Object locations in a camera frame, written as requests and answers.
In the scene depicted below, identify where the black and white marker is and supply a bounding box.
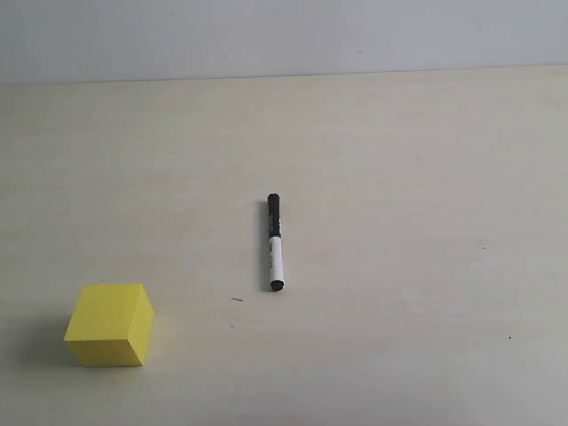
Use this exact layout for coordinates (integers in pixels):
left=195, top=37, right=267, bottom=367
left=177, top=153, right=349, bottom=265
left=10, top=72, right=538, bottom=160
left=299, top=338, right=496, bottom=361
left=267, top=193, right=285, bottom=292

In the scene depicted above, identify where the yellow foam cube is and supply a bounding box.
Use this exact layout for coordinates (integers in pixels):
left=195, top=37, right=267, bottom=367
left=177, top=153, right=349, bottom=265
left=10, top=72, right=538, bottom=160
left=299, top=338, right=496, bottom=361
left=64, top=284, right=154, bottom=367

